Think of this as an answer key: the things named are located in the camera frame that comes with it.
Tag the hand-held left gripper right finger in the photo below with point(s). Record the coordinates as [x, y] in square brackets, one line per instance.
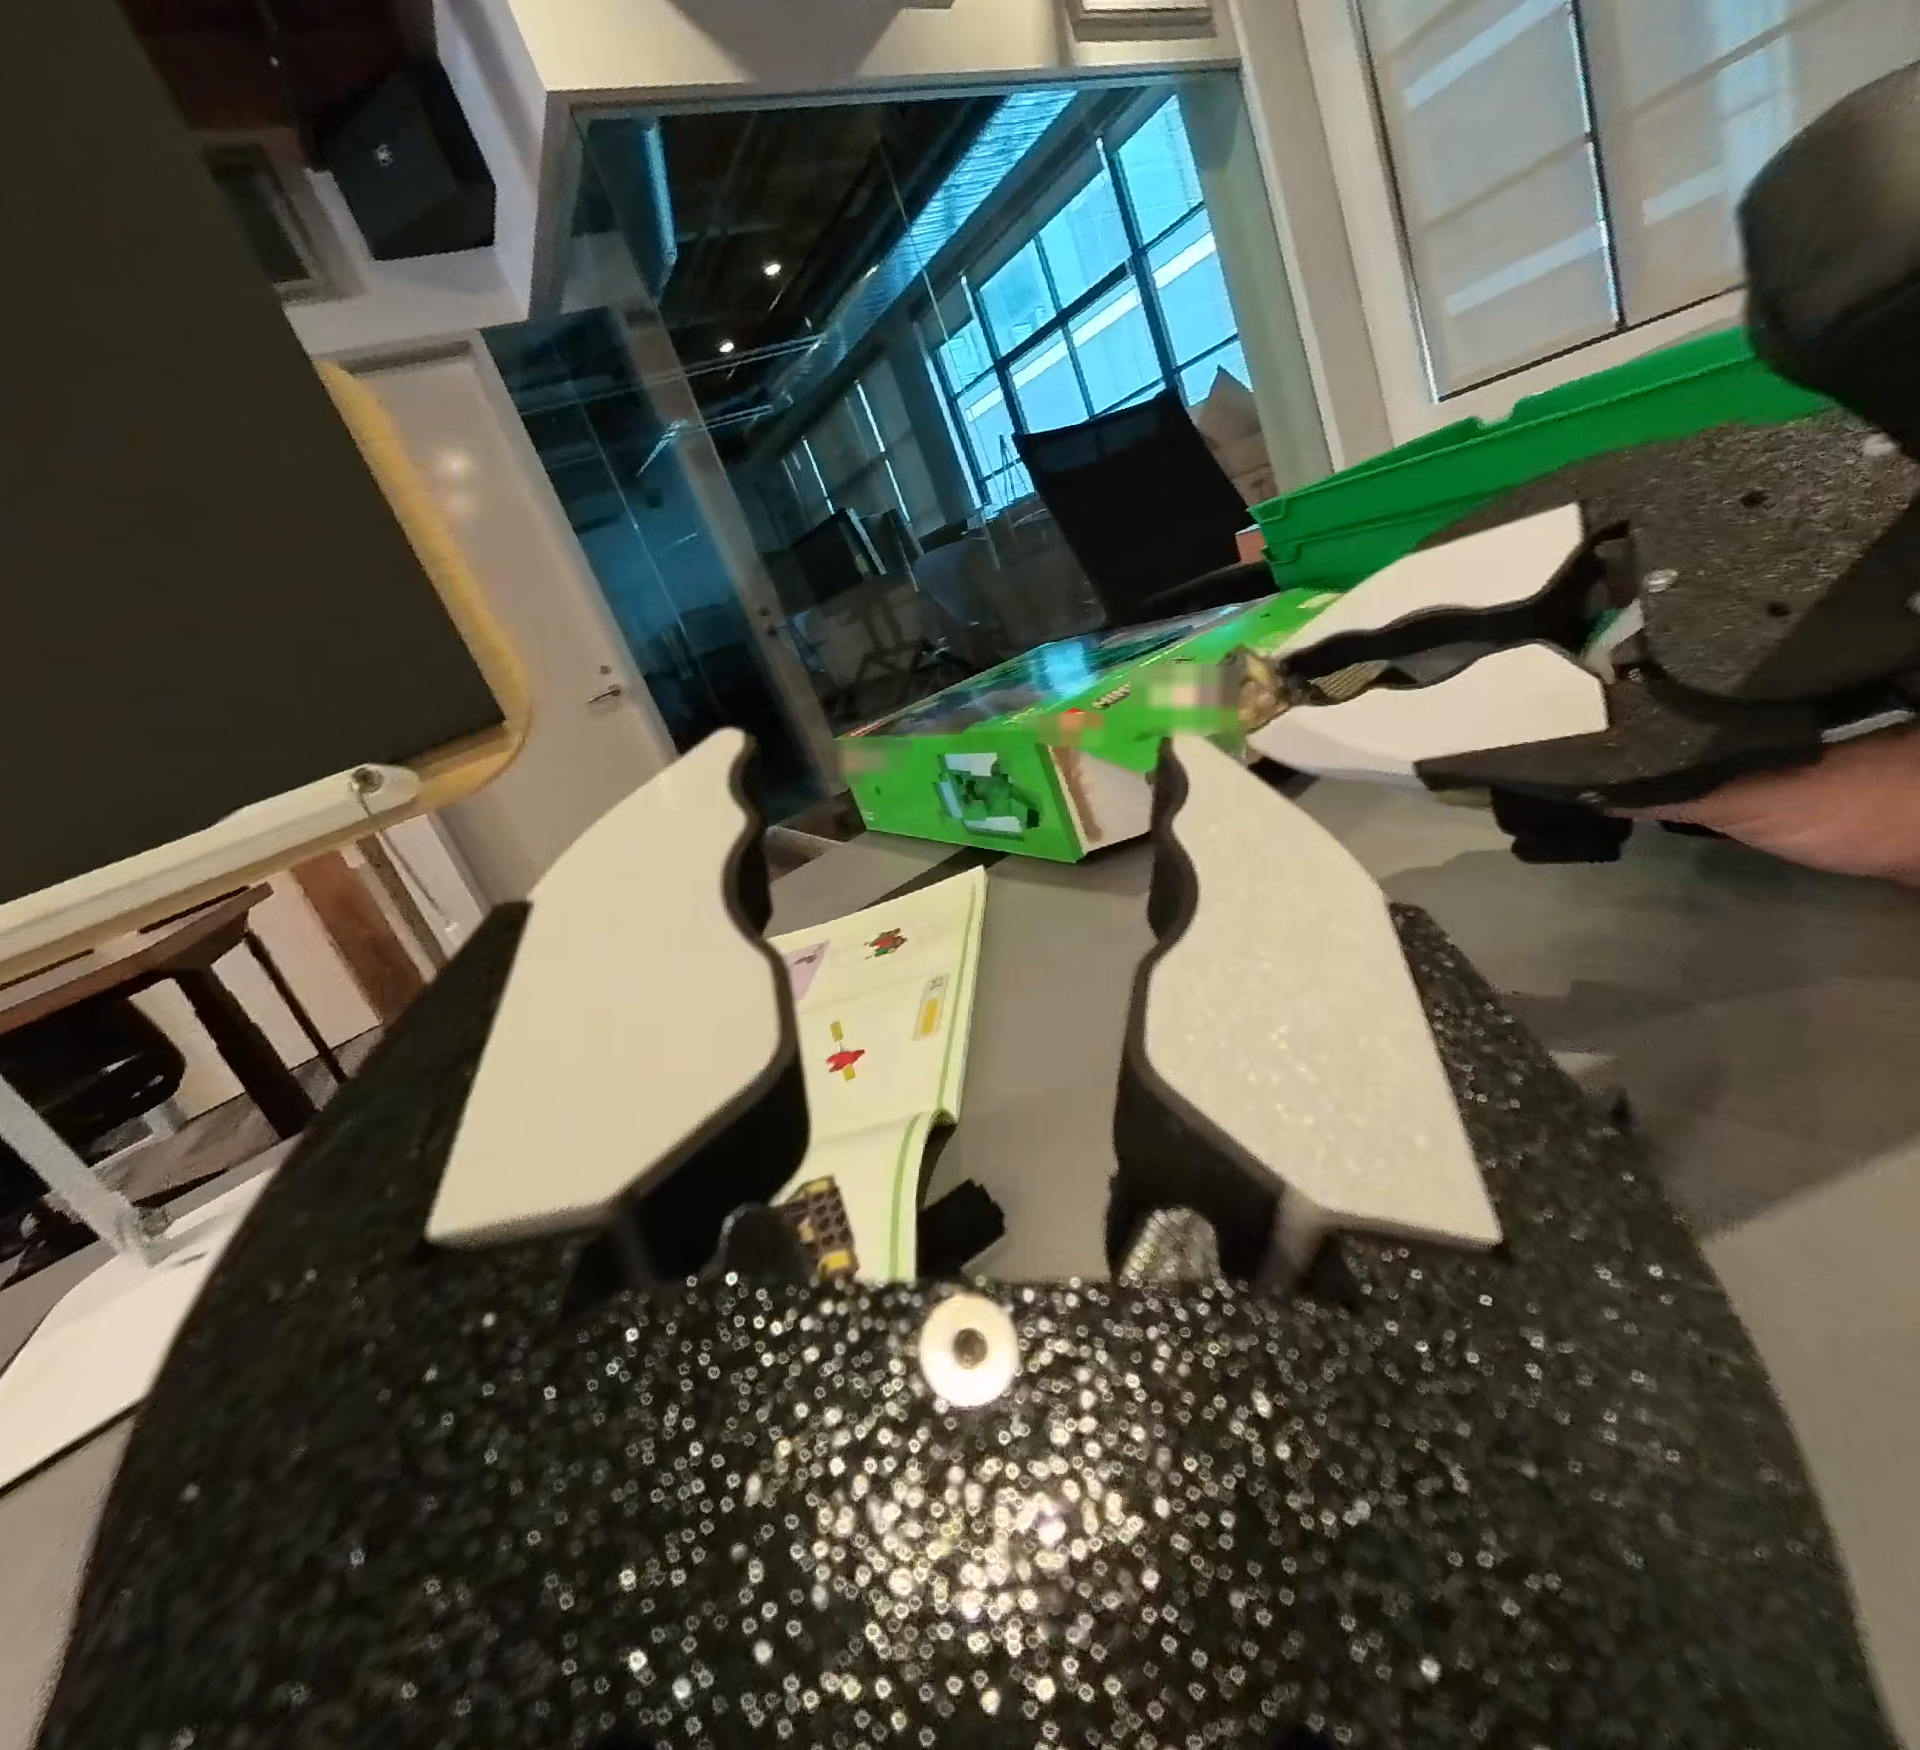
[1307, 1029]

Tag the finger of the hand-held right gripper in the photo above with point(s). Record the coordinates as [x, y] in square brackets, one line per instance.
[1440, 721]
[1469, 564]

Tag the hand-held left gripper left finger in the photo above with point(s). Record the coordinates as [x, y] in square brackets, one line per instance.
[633, 1000]

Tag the yellow brick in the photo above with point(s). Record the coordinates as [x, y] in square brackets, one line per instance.
[1275, 681]

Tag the grey desk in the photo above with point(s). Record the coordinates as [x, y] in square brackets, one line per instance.
[1651, 969]

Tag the person's right hand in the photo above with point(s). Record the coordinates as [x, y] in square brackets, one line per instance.
[1830, 802]

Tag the green plastic crate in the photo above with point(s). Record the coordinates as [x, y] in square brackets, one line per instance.
[1502, 458]

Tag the open instruction booklet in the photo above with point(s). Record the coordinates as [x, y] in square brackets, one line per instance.
[887, 1015]

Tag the black mesh office chair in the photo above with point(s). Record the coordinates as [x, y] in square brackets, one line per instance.
[1141, 504]

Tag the green cardboard toy box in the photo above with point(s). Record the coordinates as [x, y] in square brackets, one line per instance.
[990, 791]

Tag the white cabinet door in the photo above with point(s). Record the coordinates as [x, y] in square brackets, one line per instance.
[498, 581]

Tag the dark wooden side table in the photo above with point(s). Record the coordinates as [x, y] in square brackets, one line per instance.
[153, 938]

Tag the large window with blinds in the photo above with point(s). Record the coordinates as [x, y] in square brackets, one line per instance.
[1575, 55]

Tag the black speaker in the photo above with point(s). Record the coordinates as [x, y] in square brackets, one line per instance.
[405, 161]

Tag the dark panel yellow frame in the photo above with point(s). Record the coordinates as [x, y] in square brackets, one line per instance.
[179, 504]

